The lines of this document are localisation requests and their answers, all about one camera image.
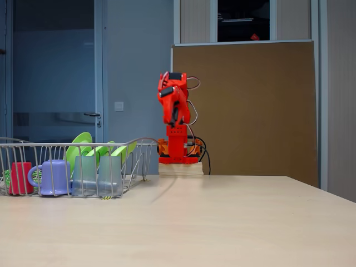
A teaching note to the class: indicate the white light switch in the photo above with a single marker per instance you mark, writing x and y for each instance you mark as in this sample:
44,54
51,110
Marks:
119,106

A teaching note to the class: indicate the orange clamp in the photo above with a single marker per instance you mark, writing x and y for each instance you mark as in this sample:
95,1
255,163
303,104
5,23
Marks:
162,148
196,151

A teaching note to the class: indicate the pale translucent plastic cup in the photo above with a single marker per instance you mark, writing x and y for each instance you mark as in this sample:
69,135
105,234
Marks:
83,172

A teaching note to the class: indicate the red plastic cup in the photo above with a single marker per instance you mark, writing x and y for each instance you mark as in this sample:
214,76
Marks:
20,178

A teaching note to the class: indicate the wooden base block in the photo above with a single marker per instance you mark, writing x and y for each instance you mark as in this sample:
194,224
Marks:
178,169

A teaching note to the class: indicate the purple plastic mug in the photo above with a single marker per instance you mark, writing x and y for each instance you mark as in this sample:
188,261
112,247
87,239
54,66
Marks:
54,175

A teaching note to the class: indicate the small red object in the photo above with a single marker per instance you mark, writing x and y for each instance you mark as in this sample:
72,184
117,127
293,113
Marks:
254,37

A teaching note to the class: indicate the grey glass door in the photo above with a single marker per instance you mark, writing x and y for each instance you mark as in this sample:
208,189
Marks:
55,69

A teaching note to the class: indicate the brown board panel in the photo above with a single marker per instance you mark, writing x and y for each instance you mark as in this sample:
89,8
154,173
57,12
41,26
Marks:
250,111

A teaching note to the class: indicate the red-orange gripper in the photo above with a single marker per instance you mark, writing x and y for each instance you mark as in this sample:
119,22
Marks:
168,110

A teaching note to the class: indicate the green plastic plate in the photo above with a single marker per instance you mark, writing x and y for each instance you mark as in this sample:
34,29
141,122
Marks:
82,139
101,150
122,151

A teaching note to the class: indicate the red-orange robot arm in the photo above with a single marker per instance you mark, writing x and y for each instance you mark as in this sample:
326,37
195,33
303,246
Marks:
178,144

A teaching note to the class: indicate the smoky translucent plastic cup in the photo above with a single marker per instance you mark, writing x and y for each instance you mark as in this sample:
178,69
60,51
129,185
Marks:
109,172

